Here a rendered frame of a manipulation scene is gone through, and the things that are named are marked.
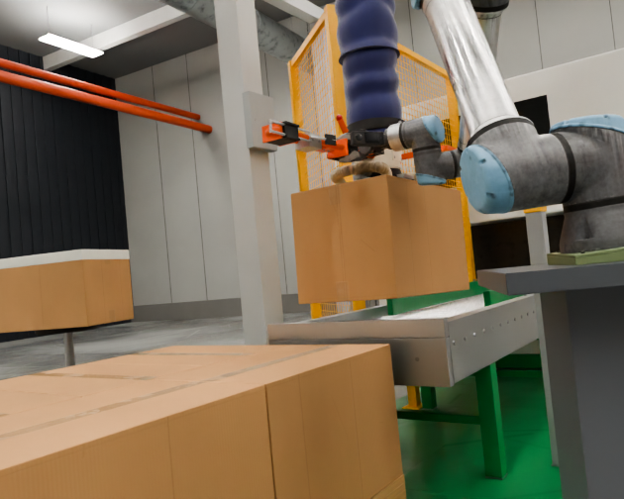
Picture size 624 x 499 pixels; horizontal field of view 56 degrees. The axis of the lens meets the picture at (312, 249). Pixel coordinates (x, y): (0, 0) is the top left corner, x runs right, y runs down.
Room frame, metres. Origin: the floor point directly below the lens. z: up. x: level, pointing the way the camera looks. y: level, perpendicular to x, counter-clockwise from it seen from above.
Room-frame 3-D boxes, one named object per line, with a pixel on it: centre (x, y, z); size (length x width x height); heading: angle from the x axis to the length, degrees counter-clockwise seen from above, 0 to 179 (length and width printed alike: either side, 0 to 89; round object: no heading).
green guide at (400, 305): (3.41, -0.77, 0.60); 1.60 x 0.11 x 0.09; 145
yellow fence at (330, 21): (3.25, -0.10, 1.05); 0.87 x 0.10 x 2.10; 17
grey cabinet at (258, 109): (3.15, 0.21, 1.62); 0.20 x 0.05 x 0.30; 145
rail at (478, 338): (2.78, -1.04, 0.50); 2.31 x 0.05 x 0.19; 145
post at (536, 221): (2.19, -0.84, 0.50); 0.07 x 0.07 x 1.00; 55
